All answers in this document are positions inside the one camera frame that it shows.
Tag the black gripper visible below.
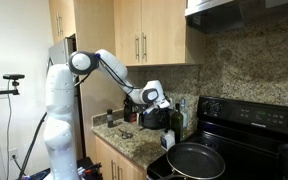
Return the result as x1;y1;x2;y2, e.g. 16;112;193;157
152;108;170;129

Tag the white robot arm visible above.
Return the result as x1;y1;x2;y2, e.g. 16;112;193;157
43;49;170;180

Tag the dark green oil bottle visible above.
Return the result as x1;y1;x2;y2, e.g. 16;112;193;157
170;103;183;143

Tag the clear glass bottle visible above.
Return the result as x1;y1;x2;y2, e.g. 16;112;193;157
180;98;188;128

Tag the black pepper bottle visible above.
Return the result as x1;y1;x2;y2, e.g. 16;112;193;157
106;109;113;128

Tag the black electric stove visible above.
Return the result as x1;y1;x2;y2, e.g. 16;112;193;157
146;95;288;180

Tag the dark jar with red label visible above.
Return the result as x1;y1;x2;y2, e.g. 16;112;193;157
123;96;137;123

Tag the black frying pan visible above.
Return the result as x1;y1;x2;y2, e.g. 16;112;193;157
159;142;226;180

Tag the light wood lower cabinet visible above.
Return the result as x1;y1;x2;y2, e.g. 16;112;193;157
95;136;146;180

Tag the light wood cabinet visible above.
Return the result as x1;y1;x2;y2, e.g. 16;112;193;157
48;0;205;66
95;136;146;180

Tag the light wood upper cabinet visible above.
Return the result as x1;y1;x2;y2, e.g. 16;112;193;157
48;0;205;66

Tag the range hood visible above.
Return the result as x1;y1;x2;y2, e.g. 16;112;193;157
184;0;288;34

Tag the stainless steel refrigerator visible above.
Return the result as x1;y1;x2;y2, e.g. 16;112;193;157
47;34;84;161

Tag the wall power outlet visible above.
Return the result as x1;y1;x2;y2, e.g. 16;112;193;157
9;148;18;160

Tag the black camera on stand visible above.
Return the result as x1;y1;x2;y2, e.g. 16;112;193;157
3;74;25;87

